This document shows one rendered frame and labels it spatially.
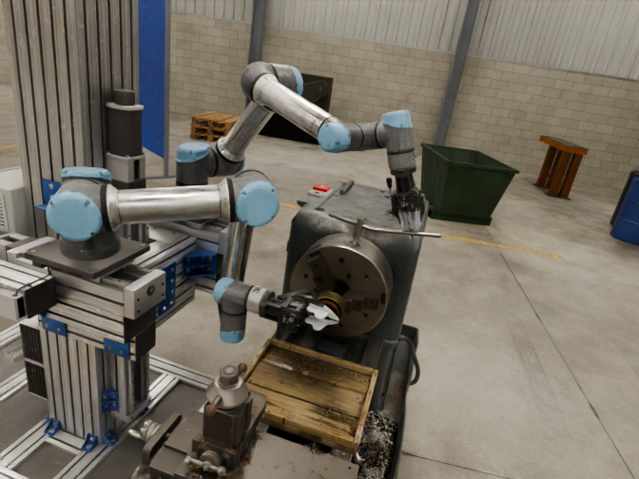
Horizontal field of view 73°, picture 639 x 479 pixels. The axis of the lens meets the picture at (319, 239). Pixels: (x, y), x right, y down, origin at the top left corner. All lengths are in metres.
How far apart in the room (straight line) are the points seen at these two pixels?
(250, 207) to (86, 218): 0.37
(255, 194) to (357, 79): 10.31
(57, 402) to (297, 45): 10.37
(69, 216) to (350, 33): 10.59
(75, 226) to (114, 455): 1.15
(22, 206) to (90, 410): 0.80
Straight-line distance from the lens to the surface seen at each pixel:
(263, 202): 1.11
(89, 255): 1.30
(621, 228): 7.68
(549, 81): 11.82
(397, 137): 1.19
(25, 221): 1.72
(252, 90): 1.35
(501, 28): 11.64
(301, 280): 1.38
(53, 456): 2.11
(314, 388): 1.29
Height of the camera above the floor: 1.73
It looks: 22 degrees down
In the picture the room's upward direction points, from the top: 9 degrees clockwise
